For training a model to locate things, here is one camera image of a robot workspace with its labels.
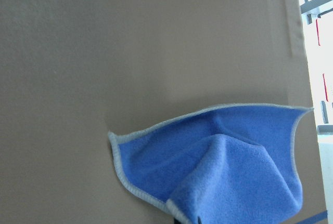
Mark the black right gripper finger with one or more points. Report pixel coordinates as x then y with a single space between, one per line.
176 221

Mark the blue microfiber towel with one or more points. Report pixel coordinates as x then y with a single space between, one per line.
231 163

